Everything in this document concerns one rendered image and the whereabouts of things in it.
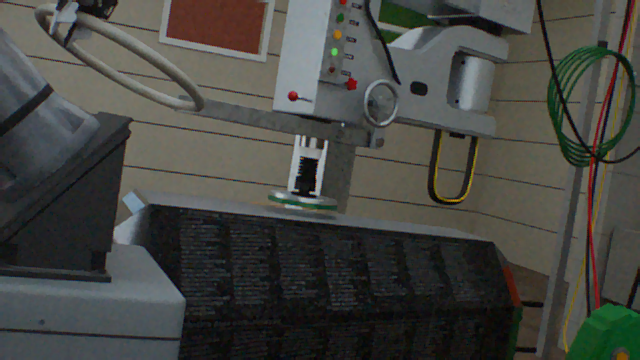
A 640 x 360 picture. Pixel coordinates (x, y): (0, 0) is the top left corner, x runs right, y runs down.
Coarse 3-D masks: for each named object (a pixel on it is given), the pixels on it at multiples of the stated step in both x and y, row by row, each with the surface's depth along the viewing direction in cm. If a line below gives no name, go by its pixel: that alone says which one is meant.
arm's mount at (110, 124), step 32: (128, 128) 104; (96, 160) 103; (32, 192) 104; (64, 192) 102; (96, 192) 104; (0, 224) 100; (32, 224) 101; (64, 224) 102; (96, 224) 104; (0, 256) 101; (32, 256) 101; (64, 256) 103; (96, 256) 106
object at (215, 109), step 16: (192, 112) 200; (208, 112) 201; (224, 112) 204; (240, 112) 207; (256, 112) 211; (272, 112) 214; (272, 128) 215; (288, 128) 218; (304, 128) 222; (320, 128) 225; (336, 128) 229; (352, 128) 233; (352, 144) 234; (368, 144) 238
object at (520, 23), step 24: (408, 0) 249; (432, 0) 243; (456, 0) 247; (480, 0) 252; (504, 0) 259; (528, 0) 268; (456, 24) 264; (480, 24) 260; (504, 24) 261; (528, 24) 269
